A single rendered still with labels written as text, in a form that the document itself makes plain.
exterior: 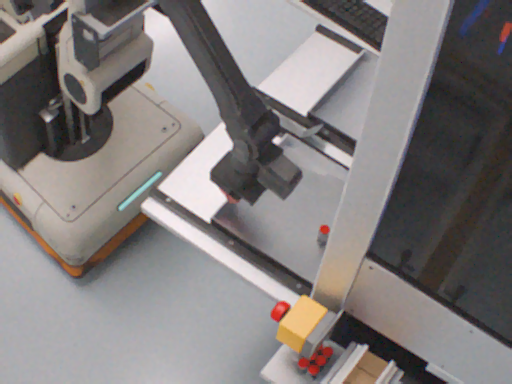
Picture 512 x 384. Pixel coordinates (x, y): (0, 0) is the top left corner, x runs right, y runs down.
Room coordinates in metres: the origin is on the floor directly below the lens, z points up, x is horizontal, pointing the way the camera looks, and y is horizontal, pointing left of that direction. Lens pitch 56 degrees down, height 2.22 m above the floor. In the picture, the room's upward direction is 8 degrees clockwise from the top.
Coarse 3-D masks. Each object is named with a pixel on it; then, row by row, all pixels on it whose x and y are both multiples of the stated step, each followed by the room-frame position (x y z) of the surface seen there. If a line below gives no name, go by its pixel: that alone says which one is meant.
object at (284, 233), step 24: (288, 144) 1.03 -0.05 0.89; (312, 168) 0.98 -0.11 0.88; (336, 168) 0.97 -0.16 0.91; (264, 192) 0.90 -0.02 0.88; (312, 192) 0.92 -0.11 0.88; (336, 192) 0.93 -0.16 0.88; (216, 216) 0.82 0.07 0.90; (240, 216) 0.84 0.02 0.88; (264, 216) 0.85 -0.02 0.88; (288, 216) 0.85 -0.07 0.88; (312, 216) 0.86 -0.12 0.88; (240, 240) 0.77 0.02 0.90; (264, 240) 0.79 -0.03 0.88; (288, 240) 0.80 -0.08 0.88; (312, 240) 0.81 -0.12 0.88; (288, 264) 0.75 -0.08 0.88; (312, 264) 0.75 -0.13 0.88; (312, 288) 0.69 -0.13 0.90
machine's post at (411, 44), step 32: (416, 0) 0.61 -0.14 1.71; (448, 0) 0.60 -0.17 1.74; (416, 32) 0.61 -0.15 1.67; (384, 64) 0.62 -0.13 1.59; (416, 64) 0.60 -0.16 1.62; (384, 96) 0.62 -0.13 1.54; (416, 96) 0.60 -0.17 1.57; (384, 128) 0.61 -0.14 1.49; (352, 160) 0.63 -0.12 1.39; (384, 160) 0.60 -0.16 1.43; (352, 192) 0.62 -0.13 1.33; (384, 192) 0.60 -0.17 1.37; (352, 224) 0.61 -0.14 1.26; (352, 256) 0.60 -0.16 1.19; (320, 288) 0.62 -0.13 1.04
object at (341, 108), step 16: (352, 64) 1.27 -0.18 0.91; (368, 64) 1.31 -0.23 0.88; (336, 80) 1.21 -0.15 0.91; (352, 80) 1.25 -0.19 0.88; (368, 80) 1.26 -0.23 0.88; (336, 96) 1.19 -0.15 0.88; (352, 96) 1.20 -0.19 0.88; (368, 96) 1.21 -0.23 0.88; (320, 112) 1.13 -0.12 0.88; (336, 112) 1.14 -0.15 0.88; (352, 112) 1.15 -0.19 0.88; (336, 128) 1.07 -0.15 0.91; (352, 128) 1.10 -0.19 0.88; (352, 144) 1.05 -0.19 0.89
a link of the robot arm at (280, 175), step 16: (240, 144) 0.80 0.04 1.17; (272, 144) 0.84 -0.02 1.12; (240, 160) 0.80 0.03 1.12; (256, 160) 0.80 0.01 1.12; (272, 160) 0.81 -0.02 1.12; (288, 160) 0.82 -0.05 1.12; (272, 176) 0.79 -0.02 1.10; (288, 176) 0.79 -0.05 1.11; (272, 192) 0.78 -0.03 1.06; (288, 192) 0.78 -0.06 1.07
